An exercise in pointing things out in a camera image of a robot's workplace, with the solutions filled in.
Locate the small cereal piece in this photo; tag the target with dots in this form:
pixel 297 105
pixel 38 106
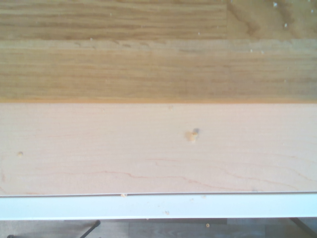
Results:
pixel 191 136

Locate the black stand leg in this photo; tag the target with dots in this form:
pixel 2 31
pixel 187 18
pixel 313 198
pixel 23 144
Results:
pixel 89 229

